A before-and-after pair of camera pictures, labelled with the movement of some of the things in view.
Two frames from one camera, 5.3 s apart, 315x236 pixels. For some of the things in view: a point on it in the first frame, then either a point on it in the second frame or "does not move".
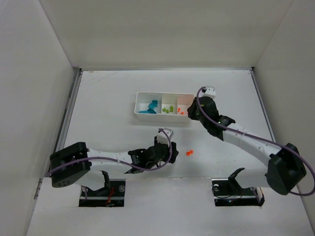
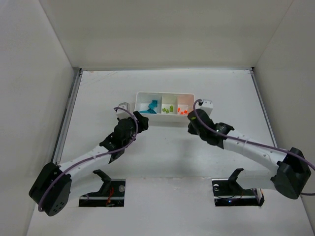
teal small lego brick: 151,111 does not move
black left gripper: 173,152 -> 140,121
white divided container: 162,107 does not move
